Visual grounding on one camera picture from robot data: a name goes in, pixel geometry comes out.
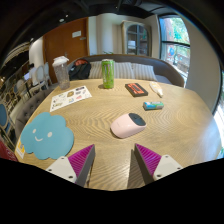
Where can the green drink can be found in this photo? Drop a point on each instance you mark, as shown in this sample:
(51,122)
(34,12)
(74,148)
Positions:
(108,75)

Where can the black backpack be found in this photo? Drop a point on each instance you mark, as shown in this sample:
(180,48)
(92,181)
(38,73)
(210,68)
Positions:
(80,70)

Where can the glass-door cabinet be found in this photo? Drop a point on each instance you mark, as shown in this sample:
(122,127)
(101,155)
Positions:
(136,39)

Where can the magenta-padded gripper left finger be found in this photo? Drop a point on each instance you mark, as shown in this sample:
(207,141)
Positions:
(63,166)

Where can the blue upholstered chair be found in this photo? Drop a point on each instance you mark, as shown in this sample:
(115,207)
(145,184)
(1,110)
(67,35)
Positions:
(4,118)

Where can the brown wooden door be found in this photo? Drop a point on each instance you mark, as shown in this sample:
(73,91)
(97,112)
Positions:
(66,40)

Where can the grey curved sofa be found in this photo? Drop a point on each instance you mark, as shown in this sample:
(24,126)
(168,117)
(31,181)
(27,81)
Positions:
(166,68)

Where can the group of white chairs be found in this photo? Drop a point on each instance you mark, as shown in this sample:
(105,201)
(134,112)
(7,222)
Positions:
(41,75)

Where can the clear shaker bottle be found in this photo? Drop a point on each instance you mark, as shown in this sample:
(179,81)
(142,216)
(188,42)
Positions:
(62,75)

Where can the large window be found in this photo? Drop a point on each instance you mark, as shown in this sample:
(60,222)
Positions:
(175,46)

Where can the black box with orange print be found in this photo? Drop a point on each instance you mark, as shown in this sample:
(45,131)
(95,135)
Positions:
(136,89)

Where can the blue cloud-shaped mouse pad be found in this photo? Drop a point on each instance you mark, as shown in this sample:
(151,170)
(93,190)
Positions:
(46,136)

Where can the pink computer mouse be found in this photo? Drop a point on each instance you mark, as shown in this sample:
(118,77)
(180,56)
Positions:
(126,126)

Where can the white tube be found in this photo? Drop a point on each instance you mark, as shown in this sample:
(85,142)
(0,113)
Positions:
(156,88)

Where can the yellow card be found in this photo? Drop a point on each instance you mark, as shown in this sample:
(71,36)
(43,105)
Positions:
(20,148)

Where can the person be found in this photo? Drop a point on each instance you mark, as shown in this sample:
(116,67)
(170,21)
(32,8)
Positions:
(32,70)

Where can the small green-blue pack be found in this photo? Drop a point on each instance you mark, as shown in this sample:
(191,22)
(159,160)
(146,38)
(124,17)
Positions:
(153,105)

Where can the white sticker sheet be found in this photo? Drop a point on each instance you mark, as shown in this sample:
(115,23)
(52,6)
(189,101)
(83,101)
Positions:
(68,97)

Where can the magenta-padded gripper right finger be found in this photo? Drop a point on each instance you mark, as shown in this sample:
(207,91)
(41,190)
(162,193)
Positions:
(163,166)

